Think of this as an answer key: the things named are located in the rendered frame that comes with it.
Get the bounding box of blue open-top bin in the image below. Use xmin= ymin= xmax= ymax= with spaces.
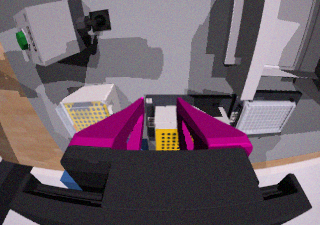
xmin=60 ymin=139 xmax=149 ymax=190

